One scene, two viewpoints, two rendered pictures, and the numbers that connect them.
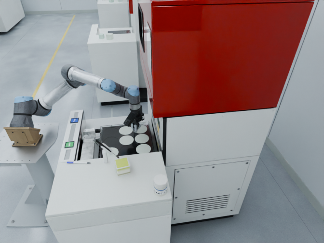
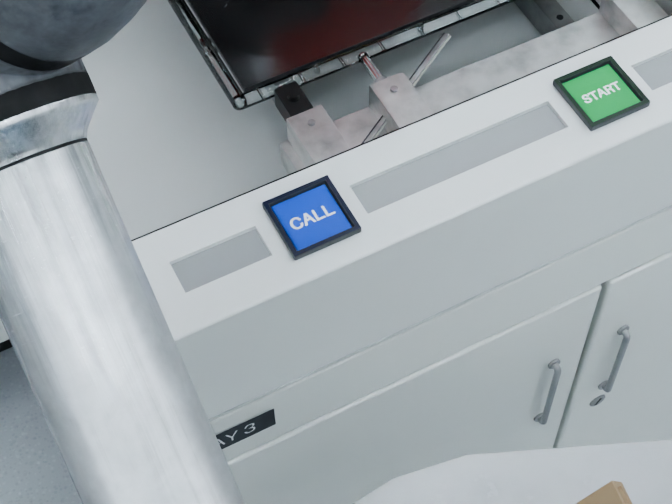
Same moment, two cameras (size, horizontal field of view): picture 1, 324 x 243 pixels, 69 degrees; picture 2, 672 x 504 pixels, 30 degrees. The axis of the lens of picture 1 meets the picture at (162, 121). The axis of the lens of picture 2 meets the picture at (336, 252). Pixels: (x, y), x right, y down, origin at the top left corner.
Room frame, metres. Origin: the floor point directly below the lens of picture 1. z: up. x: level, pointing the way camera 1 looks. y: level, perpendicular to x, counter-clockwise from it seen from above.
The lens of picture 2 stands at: (1.51, 1.16, 1.73)
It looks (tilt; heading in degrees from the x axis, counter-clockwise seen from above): 56 degrees down; 253
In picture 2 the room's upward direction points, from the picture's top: 1 degrees counter-clockwise
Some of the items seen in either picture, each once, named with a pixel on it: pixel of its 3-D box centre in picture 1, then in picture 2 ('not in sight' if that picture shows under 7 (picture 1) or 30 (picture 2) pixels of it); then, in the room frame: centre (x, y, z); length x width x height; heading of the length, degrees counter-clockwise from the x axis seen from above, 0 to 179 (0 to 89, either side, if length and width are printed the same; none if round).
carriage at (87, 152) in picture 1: (88, 149); (482, 108); (1.18, 0.51, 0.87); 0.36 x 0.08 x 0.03; 10
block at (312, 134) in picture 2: (89, 131); (325, 153); (1.33, 0.53, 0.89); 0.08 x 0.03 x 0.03; 100
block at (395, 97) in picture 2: (88, 138); (407, 118); (1.25, 0.52, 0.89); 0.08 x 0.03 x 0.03; 100
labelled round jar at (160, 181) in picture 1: (160, 185); not in sight; (0.77, 0.00, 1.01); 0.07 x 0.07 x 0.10
